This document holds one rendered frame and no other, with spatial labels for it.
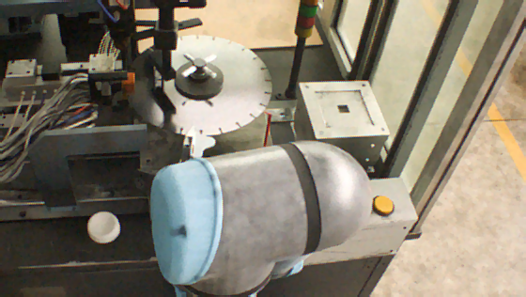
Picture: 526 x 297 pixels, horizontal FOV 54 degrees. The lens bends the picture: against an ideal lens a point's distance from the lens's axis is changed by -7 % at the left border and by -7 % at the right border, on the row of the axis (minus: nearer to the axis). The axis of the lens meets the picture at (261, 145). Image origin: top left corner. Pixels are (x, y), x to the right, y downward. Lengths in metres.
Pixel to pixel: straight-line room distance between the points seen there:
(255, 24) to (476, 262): 1.29
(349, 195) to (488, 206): 2.00
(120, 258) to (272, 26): 0.90
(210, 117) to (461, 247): 1.43
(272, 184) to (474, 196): 2.05
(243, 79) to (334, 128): 0.23
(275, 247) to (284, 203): 0.04
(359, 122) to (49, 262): 0.76
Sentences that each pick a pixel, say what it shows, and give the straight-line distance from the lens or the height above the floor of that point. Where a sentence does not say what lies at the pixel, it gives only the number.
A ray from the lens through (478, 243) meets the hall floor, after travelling 2.37.
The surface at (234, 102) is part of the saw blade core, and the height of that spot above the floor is 0.95.
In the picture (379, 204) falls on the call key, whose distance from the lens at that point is 1.14.
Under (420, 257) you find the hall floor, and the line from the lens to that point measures 2.22.
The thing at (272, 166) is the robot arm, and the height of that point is 1.39.
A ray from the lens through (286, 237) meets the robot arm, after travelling 0.51.
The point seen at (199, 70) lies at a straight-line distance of 1.20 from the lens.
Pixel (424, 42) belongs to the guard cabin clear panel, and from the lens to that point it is 1.20.
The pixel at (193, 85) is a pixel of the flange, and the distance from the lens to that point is 1.21.
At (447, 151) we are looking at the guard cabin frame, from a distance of 1.09.
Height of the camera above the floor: 1.79
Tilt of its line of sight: 49 degrees down
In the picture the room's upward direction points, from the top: 9 degrees clockwise
